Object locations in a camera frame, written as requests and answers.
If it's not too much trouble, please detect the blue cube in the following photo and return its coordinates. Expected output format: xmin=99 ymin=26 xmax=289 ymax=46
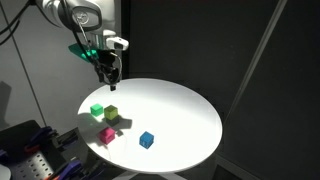
xmin=138 ymin=130 xmax=155 ymax=150

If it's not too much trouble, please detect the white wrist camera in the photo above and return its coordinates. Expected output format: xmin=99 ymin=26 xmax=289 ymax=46
xmin=105 ymin=37 xmax=130 ymax=51

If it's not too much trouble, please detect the yellow-green cube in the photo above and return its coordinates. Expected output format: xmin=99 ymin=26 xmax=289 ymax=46
xmin=103 ymin=104 xmax=119 ymax=121

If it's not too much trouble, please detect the pink cube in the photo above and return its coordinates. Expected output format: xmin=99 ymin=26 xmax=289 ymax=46
xmin=98 ymin=126 xmax=116 ymax=145

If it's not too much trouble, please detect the dark grey cube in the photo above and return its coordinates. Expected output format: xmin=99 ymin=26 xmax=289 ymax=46
xmin=105 ymin=115 xmax=120 ymax=127

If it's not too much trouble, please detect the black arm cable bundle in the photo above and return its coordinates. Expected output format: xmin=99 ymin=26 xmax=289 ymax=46
xmin=0 ymin=0 xmax=33 ymax=46

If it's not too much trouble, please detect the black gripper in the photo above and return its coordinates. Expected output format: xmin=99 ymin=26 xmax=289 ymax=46
xmin=95 ymin=49 xmax=122 ymax=92

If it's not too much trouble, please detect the green cube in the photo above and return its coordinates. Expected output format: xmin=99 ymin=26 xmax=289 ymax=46
xmin=90 ymin=103 xmax=105 ymax=117

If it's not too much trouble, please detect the white round object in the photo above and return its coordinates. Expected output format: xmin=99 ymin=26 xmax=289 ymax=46
xmin=0 ymin=163 xmax=12 ymax=180

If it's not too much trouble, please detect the black camera cable loop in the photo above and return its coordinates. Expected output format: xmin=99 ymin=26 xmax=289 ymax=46
xmin=111 ymin=51 xmax=124 ymax=83

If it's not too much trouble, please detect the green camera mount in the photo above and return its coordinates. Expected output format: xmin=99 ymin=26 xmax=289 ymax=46
xmin=68 ymin=43 xmax=101 ymax=63

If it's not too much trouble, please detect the grey diagonal wall strip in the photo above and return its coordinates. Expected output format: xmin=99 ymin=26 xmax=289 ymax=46
xmin=229 ymin=0 xmax=288 ymax=116

